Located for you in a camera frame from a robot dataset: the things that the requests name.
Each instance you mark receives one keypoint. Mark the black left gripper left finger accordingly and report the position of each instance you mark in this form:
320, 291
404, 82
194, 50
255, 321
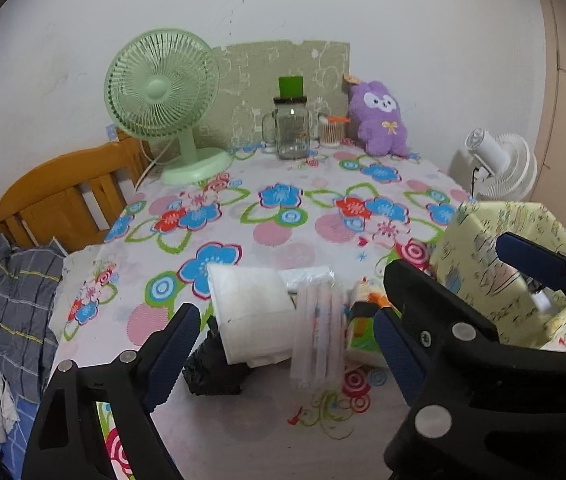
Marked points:
66, 441

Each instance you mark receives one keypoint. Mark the purple bunny plush toy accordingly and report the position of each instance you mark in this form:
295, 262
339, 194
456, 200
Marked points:
377, 115

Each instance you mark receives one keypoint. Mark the green orange tissue pack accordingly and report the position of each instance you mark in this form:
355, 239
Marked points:
367, 297

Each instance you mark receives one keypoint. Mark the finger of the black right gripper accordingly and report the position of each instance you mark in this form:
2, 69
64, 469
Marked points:
537, 262

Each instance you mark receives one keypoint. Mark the blue bed sheet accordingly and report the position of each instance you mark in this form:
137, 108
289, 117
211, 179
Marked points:
12, 452

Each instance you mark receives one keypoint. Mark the green cup on jar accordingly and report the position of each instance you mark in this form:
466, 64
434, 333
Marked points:
291, 86

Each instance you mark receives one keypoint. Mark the white standing fan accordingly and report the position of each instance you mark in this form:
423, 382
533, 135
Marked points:
503, 169

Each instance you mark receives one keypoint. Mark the glass mason jar mug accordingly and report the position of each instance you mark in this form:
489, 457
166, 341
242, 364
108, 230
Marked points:
286, 129

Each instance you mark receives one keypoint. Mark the clear pack of straws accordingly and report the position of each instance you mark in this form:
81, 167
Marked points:
318, 349

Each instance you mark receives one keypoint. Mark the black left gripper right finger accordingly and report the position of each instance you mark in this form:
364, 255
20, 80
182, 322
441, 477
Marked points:
479, 409

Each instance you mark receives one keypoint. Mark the yellow cartoon storage box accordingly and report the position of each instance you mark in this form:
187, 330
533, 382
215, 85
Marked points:
466, 262

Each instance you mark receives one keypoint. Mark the grey plaid pillow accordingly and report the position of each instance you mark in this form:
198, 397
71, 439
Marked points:
29, 278

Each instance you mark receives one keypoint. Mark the toothpick jar orange lid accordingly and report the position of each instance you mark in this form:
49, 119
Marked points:
332, 130

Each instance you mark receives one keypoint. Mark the white tissue pack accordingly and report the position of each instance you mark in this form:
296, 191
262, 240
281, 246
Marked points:
254, 313

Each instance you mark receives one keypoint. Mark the black plastic bag roll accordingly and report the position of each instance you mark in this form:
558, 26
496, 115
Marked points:
207, 372

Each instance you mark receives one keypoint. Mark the green cartoon wall panel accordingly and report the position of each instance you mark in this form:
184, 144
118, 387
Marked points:
249, 83

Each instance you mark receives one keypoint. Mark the green desk fan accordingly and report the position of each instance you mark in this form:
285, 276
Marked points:
158, 87

